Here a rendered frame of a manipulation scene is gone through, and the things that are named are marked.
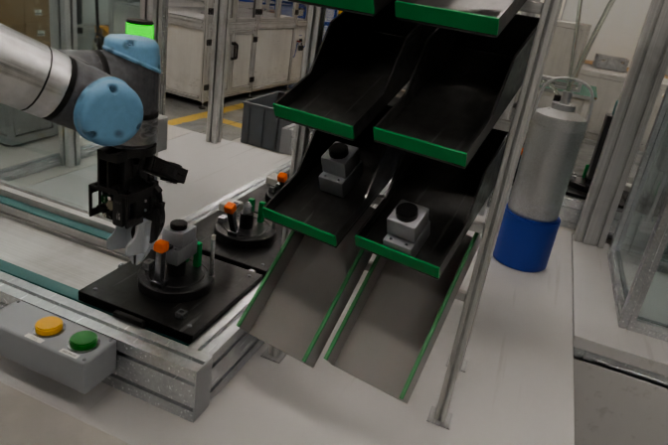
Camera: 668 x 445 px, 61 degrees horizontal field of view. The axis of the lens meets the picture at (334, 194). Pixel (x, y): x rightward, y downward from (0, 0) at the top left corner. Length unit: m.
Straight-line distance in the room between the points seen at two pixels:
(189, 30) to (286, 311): 5.49
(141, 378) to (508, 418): 0.64
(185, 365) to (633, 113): 1.44
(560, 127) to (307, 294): 0.86
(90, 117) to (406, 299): 0.53
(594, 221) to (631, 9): 9.42
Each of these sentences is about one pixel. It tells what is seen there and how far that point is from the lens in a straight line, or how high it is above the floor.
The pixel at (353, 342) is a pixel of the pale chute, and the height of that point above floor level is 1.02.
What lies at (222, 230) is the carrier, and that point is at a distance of 1.27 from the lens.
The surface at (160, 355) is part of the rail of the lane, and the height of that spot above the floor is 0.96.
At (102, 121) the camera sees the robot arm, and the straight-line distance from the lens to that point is 0.67.
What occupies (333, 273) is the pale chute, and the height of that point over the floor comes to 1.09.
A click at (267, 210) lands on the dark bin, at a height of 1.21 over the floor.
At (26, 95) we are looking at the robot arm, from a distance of 0.66.
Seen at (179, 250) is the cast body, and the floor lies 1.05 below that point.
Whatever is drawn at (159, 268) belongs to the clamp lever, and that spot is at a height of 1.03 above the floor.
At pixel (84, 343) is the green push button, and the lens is 0.97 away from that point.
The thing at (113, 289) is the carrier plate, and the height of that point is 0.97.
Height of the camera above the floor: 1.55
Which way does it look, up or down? 21 degrees down
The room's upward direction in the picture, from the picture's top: 9 degrees clockwise
